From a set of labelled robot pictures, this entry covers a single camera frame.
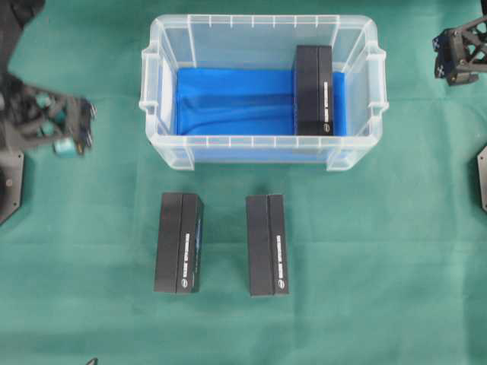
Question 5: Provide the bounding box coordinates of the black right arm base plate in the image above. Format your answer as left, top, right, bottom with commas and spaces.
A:
476, 146, 487, 212

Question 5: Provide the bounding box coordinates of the clear plastic storage case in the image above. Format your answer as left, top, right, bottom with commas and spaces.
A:
139, 14, 389, 171

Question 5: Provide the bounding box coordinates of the blue cloth liner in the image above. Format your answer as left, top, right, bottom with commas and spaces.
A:
175, 68, 348, 137

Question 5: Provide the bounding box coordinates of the small black object bottom edge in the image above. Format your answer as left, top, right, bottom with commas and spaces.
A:
86, 357, 98, 365

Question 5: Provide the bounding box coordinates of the black camera box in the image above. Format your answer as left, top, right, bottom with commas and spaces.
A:
154, 192, 204, 294
246, 195, 289, 297
293, 45, 334, 136

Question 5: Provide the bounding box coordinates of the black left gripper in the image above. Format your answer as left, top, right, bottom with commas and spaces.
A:
1, 73, 96, 156

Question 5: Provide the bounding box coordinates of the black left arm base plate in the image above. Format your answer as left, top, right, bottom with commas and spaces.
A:
0, 151, 24, 224

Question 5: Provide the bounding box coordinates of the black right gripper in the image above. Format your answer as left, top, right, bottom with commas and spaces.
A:
432, 11, 486, 86

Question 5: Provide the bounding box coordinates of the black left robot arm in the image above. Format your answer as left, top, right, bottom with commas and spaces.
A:
1, 1, 96, 156

